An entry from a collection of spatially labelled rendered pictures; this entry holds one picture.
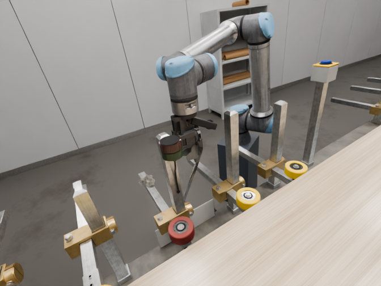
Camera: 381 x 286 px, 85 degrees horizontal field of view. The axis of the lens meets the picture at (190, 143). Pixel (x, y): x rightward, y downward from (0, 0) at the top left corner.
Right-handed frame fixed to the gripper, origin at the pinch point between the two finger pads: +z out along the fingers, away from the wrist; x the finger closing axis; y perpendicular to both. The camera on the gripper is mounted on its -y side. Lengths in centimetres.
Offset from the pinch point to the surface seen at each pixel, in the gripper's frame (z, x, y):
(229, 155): -2.0, 8.6, -9.1
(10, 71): -25, -255, 87
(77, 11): -75, -250, -1
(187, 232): 7.7, 21.0, 17.4
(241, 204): 8.4, 21.4, -3.1
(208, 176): 12.8, -1.7, -5.4
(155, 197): 12.2, -4.1, 18.6
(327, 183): 7.9, 32.2, -32.1
